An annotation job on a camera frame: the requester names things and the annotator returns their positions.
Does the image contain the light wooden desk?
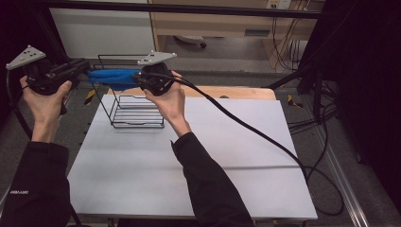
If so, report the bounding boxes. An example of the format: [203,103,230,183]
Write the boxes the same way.
[148,0,325,70]

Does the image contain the person's left hand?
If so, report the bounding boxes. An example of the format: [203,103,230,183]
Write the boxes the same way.
[19,75,74,131]

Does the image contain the black metal frame bar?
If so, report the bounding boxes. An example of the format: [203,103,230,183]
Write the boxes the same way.
[41,0,324,20]

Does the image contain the white wall socket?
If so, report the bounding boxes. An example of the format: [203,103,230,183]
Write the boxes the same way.
[265,0,293,10]

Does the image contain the hand-held gripper cable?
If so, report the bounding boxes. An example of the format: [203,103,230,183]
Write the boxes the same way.
[5,70,83,227]
[140,71,345,218]

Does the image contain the black metal frame strut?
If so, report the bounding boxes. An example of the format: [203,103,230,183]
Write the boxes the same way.
[267,61,325,125]
[31,9,112,118]

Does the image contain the bundle of black floor cables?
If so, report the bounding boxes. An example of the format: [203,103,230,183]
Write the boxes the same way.
[287,104,339,135]

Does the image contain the blue cloth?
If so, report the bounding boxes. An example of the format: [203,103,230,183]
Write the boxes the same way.
[86,68,142,92]

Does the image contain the light wooden board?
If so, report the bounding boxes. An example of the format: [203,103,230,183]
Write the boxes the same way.
[107,84,277,101]

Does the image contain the white cabinet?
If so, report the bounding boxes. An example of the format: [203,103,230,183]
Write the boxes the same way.
[48,0,157,60]

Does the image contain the left hand-held gripper cable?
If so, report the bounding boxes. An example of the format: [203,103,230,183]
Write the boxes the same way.
[5,70,83,227]

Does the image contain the right hand-held gripper cable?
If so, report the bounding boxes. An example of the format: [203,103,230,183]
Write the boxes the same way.
[140,71,345,218]

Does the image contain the yellow black tape strip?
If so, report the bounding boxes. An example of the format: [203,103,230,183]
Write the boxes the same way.
[287,94,305,109]
[82,89,96,107]

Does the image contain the black wire rack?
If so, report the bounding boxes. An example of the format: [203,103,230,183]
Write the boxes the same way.
[89,54,167,130]

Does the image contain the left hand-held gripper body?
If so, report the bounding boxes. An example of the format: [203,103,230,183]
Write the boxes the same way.
[5,44,76,96]

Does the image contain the hanging desk cables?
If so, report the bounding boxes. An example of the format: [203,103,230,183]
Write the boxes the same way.
[271,12,305,71]

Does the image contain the office chair base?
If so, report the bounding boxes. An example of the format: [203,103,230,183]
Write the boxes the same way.
[172,34,208,50]

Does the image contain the person's right hand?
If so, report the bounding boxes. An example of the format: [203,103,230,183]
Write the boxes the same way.
[143,70,190,131]

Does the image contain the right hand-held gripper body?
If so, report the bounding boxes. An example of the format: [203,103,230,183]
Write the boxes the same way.
[136,50,178,96]

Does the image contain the thin black floor cable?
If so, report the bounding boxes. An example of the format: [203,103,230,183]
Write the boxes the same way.
[305,103,331,182]

